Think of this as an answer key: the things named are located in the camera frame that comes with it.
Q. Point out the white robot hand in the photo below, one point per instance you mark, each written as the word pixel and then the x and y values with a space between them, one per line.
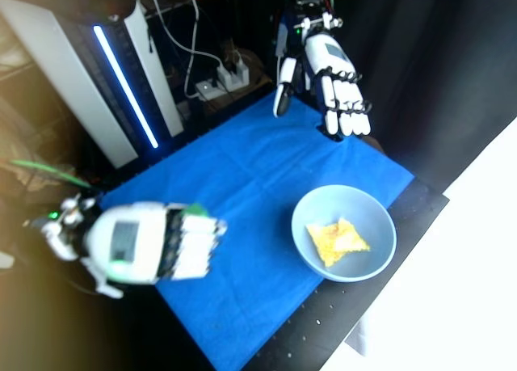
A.
pixel 125 241
pixel 327 51

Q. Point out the green block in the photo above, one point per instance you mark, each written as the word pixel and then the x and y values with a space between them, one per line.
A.
pixel 197 209

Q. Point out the bag of yellow corn kernels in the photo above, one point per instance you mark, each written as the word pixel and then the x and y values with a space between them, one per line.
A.
pixel 335 241

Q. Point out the small black object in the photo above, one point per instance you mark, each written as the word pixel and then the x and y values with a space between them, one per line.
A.
pixel 321 129

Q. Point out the white power strip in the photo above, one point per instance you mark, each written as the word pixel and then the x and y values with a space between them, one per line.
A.
pixel 234 74

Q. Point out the white power adapter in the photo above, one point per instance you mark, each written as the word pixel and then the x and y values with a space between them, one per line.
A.
pixel 208 89

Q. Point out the blue cloth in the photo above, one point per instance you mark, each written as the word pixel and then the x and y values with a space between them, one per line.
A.
pixel 250 177

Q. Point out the light blue bowl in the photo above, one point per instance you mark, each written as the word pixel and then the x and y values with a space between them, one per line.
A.
pixel 343 201

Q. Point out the white tower with blue light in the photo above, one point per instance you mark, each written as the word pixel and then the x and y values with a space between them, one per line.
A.
pixel 60 72

